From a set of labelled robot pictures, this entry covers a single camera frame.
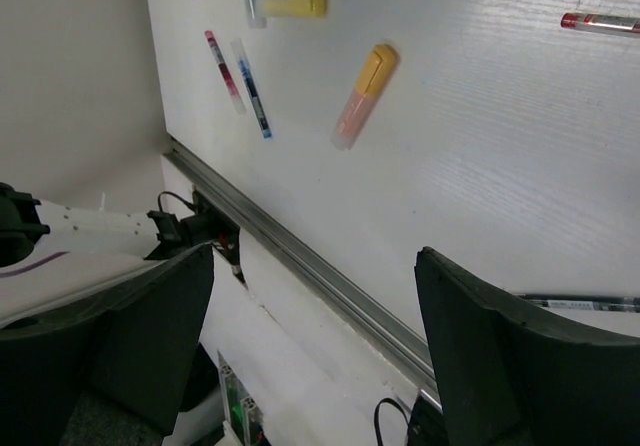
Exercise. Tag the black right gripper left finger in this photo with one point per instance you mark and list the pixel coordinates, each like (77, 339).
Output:
(111, 368)

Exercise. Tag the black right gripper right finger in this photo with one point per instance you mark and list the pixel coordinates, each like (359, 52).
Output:
(511, 373)

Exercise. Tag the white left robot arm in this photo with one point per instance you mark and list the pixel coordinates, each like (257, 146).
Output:
(52, 255)

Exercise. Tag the black gel pen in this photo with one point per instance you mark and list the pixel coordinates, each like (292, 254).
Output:
(584, 302)

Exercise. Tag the blue refill pen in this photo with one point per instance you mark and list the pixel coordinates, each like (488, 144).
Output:
(248, 80)

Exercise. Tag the red refill pen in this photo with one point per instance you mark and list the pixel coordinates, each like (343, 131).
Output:
(225, 73)

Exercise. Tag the red gel pen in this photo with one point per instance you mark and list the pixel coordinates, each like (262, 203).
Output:
(601, 24)

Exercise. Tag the yellow highlighter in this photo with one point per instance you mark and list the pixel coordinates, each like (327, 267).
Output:
(292, 8)

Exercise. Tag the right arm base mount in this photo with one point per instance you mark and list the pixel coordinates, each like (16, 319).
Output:
(395, 423)

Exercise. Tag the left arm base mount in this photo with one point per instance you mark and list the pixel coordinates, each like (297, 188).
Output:
(205, 225)

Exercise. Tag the aluminium table frame rail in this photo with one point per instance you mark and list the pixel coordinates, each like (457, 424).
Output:
(405, 348)

